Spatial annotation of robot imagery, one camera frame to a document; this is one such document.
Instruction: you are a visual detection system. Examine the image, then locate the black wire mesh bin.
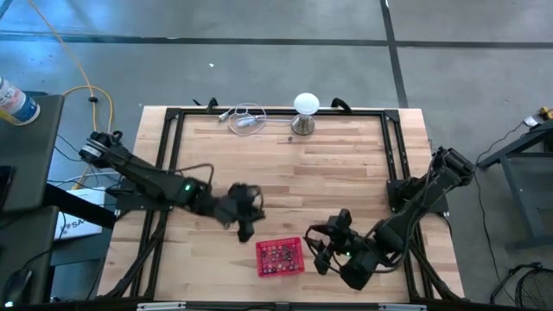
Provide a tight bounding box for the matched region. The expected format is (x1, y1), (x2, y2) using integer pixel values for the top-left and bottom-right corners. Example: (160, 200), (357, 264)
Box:
(513, 265), (553, 311)

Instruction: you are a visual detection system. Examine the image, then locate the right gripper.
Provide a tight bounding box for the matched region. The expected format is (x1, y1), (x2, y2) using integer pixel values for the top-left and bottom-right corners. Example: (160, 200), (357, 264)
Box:
(304, 208), (362, 277)

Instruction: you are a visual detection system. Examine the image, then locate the white lamp power cable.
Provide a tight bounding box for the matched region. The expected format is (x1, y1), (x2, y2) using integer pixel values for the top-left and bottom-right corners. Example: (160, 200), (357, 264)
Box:
(218, 102), (299, 137)

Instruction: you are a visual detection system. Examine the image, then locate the white blue wipes canister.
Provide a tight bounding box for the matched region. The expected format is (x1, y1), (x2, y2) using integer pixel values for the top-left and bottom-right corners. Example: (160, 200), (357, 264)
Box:
(0, 76), (41, 126)

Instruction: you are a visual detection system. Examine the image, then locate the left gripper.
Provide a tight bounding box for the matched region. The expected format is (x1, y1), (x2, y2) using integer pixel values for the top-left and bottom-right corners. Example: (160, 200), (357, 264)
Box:
(215, 182), (267, 244)

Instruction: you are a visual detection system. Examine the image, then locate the red plastic slotted basket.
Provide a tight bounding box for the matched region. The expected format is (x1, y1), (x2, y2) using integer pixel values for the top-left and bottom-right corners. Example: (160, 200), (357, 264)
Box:
(255, 236), (306, 278)

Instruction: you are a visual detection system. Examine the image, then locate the black desk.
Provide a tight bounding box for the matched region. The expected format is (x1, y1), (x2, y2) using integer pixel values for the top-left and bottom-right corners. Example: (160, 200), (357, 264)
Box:
(0, 206), (60, 306)
(0, 91), (66, 213)

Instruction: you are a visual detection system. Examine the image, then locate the silver mounting bracket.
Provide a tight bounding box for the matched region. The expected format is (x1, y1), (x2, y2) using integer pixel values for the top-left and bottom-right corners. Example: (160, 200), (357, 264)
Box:
(378, 303), (428, 311)
(137, 301), (187, 311)

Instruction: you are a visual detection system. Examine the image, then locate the black computer mouse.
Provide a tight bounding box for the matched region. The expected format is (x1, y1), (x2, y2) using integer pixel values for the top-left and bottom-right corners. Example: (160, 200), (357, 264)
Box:
(2, 268), (34, 306)

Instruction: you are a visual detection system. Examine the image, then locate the yellow extension cable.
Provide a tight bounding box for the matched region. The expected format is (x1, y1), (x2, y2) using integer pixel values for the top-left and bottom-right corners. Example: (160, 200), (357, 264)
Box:
(26, 0), (118, 191)

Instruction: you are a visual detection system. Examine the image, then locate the white cardboard box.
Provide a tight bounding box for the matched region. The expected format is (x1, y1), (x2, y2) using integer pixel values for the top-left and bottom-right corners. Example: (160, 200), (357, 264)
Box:
(54, 186), (107, 241)

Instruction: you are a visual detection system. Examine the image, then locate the white mushroom table lamp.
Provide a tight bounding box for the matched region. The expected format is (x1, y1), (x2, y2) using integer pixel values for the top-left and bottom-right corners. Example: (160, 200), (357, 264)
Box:
(291, 92), (321, 137)

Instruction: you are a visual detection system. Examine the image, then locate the black side table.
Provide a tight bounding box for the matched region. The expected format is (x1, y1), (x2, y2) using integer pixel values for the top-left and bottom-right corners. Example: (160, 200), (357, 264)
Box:
(477, 118), (553, 251)

